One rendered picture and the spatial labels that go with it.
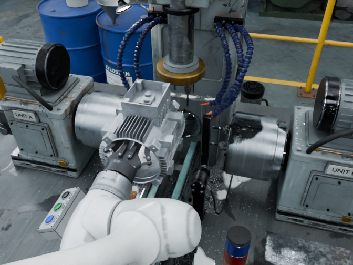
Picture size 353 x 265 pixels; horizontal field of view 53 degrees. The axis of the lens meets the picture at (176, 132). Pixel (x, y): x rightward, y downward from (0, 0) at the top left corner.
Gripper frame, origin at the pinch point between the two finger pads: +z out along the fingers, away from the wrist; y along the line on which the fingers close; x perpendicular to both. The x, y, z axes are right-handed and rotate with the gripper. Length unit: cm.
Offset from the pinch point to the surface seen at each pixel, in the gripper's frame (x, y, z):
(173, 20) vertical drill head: -10.5, 1.3, 36.6
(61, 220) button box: 27.9, 22.9, -20.3
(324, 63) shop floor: 172, -95, 299
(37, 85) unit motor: 19, 57, 28
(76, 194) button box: 28.8, 23.1, -10.1
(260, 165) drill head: 34, -34, 20
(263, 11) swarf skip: 178, -15, 420
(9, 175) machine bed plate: 58, 74, 8
